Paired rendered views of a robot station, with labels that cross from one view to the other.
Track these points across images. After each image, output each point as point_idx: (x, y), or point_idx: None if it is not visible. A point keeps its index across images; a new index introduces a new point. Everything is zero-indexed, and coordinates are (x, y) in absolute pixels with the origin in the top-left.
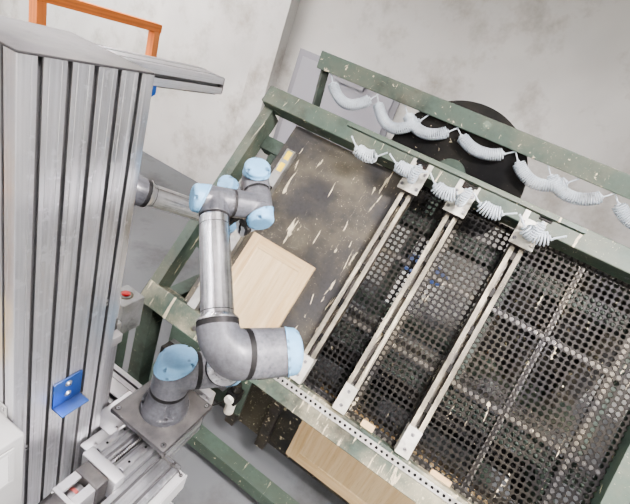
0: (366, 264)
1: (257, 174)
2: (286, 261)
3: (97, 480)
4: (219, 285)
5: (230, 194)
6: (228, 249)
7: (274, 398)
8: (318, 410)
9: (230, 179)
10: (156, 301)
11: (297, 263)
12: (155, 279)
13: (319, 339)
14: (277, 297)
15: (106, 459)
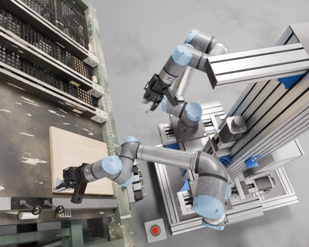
0: (37, 81)
1: (188, 48)
2: (59, 150)
3: (218, 118)
4: (220, 48)
5: (207, 54)
6: (212, 51)
7: (115, 125)
8: (107, 101)
9: (113, 159)
10: (129, 229)
11: (56, 140)
12: (123, 243)
13: (87, 107)
14: (80, 147)
15: (213, 122)
